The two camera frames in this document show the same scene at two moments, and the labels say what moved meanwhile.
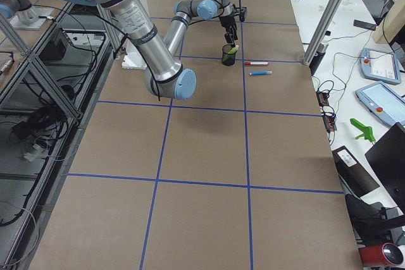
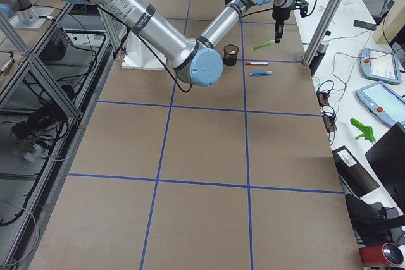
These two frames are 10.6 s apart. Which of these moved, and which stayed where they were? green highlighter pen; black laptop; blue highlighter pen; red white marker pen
Moved: green highlighter pen
Stayed: red white marker pen; blue highlighter pen; black laptop
